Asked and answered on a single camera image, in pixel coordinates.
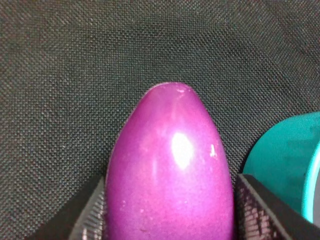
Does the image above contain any teal saucepan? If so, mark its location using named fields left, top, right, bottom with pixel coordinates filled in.
left=243, top=111, right=320, bottom=224

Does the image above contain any purple eggplant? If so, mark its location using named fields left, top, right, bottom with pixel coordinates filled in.
left=105, top=82, right=235, bottom=240

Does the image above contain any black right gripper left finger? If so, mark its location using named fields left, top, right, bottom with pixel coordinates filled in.
left=32, top=176, right=104, bottom=240

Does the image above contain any black table cloth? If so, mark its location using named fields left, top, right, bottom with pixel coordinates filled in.
left=0, top=0, right=320, bottom=240

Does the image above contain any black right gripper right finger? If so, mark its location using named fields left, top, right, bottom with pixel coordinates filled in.
left=235, top=174, right=320, bottom=240

